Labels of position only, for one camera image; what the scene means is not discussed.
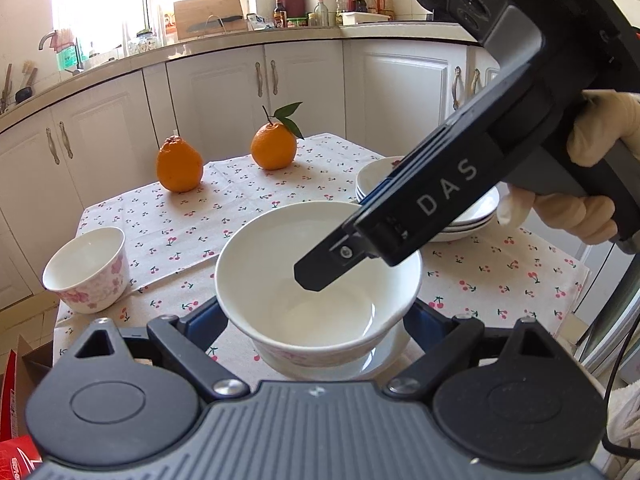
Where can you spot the wooden cutting board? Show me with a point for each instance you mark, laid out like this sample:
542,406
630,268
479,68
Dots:
210,10

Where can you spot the large oil bottle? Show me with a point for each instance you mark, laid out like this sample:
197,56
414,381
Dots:
385,0

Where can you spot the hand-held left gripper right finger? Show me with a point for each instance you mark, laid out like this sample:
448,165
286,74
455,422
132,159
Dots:
425,322

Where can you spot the black kitchen knife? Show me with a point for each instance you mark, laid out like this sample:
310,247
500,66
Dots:
220,21

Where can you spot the stack of white plates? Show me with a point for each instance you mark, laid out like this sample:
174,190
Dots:
375,172

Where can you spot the beige countertop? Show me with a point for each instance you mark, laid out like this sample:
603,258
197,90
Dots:
225,40

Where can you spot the lidded glass jar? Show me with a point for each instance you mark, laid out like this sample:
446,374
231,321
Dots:
147,41

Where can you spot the red label seasoning bottle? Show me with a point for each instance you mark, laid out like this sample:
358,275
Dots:
356,1

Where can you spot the green dish soap bottle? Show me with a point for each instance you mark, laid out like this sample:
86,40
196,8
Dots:
67,55

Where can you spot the clear glass jar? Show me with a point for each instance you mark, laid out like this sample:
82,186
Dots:
321,14

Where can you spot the amber seasoning bottle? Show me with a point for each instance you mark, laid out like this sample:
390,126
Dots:
371,2

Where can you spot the white fruit print plate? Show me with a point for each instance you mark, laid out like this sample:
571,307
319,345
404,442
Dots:
465,236
475,225

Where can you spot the red cardboard box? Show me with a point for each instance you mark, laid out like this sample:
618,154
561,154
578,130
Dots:
20,385

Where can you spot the knobbed orange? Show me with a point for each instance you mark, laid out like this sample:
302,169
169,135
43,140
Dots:
179,165

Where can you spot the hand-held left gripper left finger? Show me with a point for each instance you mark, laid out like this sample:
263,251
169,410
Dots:
205,322

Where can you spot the person's right hand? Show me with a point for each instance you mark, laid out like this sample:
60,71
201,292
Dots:
607,120

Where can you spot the cherry print tablecloth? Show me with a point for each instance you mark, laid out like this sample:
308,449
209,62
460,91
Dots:
200,220

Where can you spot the white floral bowl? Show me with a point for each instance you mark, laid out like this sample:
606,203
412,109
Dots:
280,310
80,265

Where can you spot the metal faucet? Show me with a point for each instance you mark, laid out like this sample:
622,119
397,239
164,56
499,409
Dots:
49,39

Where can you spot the white rectangular container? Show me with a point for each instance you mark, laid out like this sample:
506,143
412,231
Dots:
365,17

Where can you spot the dark sauce bottle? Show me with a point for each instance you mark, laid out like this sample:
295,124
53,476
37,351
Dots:
279,12

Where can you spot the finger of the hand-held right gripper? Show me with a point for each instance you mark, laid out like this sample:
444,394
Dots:
375,191
320,270

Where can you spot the clear seasoning bottle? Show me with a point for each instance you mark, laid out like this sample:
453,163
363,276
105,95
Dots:
341,1

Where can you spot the orange with green leaf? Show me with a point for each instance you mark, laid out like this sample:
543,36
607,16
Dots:
272,147

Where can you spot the red snack package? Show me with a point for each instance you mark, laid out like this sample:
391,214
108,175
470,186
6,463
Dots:
17,460

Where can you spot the white kitchen cabinet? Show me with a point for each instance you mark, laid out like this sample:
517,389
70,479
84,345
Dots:
210,100

